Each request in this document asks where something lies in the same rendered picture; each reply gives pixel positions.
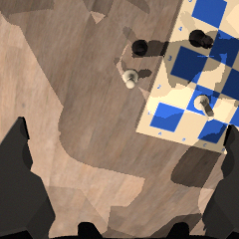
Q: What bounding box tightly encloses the blue and white chessboard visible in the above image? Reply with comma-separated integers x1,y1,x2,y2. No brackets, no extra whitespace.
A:
136,0,239,154

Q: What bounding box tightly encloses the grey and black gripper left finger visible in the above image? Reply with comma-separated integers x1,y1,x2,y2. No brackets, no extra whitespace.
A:
0,117,56,239

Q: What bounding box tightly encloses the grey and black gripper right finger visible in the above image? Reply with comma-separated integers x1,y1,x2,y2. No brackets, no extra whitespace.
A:
202,124,239,239

